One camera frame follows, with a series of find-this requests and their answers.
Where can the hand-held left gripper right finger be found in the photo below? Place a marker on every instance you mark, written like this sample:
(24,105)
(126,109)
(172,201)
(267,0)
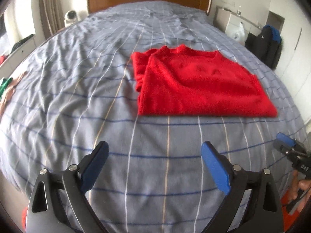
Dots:
(216,167)

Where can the beige curtain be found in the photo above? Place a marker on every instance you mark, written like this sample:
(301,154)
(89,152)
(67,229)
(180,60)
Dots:
(51,7)

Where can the dark cloth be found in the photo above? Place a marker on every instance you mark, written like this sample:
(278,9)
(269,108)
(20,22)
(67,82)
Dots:
(23,42)

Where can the white plastic bag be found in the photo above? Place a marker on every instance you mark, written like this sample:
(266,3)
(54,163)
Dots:
(238,32)

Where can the green cloth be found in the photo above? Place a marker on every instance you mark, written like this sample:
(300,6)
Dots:
(5,86)

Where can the red knit sweater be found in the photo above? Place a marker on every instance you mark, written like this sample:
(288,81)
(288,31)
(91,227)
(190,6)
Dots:
(194,85)

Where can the clear plastic bottle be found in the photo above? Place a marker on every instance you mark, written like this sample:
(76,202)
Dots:
(239,10)

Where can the white security camera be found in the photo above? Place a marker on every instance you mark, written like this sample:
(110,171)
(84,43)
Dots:
(71,17)

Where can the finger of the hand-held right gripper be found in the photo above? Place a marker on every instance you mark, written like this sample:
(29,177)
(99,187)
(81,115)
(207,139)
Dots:
(285,139)
(283,148)

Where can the person's right hand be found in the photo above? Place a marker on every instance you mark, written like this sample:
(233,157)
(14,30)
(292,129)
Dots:
(305,187)

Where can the white desk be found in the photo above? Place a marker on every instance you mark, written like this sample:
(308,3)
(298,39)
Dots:
(226,20)

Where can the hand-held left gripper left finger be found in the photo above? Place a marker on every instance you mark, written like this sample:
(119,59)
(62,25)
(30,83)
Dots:
(93,172)

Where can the white cabinet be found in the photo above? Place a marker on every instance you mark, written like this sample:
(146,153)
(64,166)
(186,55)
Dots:
(17,58)

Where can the blue garment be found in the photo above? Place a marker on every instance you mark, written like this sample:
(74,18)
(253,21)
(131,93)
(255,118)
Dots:
(274,32)

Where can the white wardrobe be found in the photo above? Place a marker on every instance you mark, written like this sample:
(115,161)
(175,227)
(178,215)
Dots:
(291,53)

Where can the tan cloth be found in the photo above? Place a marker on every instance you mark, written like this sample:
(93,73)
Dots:
(11,93)

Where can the grey plaid duvet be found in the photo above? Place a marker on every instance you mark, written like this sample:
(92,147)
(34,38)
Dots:
(85,102)

